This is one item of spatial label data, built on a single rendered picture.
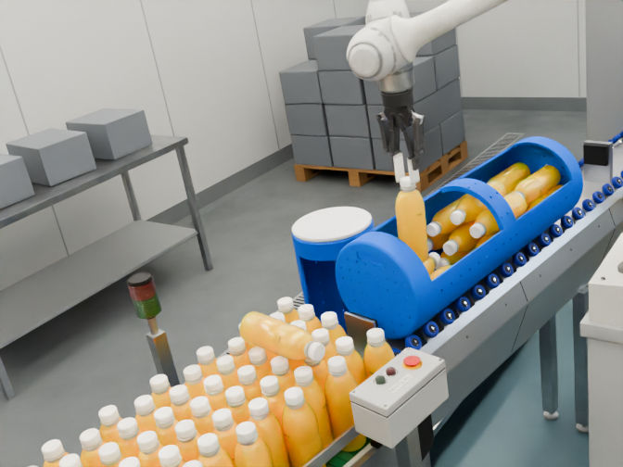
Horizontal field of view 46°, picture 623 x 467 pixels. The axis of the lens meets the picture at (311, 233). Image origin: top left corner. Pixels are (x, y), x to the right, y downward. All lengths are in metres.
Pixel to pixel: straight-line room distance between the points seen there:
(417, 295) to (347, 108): 3.93
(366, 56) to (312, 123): 4.38
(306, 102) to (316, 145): 0.35
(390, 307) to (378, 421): 0.45
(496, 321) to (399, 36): 0.96
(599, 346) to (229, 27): 4.75
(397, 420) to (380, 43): 0.76
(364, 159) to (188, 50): 1.59
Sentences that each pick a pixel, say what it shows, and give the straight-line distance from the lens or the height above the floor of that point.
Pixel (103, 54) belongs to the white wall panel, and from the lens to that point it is 5.32.
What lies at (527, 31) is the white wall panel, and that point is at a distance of 7.08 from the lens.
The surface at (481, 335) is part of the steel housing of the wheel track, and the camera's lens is 2.12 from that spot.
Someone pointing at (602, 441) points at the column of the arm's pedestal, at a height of 0.64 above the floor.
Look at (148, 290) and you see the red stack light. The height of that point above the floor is 1.23.
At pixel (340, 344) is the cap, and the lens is 1.65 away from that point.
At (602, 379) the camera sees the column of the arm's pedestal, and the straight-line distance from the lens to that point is 1.98.
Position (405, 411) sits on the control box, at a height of 1.06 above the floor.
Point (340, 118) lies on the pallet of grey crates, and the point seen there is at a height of 0.56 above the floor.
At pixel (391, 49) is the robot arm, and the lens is 1.53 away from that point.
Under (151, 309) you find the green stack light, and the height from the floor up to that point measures 1.18.
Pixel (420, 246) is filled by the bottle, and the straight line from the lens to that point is 1.86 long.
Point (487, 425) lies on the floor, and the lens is 3.16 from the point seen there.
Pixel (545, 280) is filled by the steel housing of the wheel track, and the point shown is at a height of 0.86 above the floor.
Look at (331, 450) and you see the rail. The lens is 1.61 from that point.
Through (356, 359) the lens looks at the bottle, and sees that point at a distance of 1.67.
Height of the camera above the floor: 1.99
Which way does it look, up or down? 23 degrees down
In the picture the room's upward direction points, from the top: 10 degrees counter-clockwise
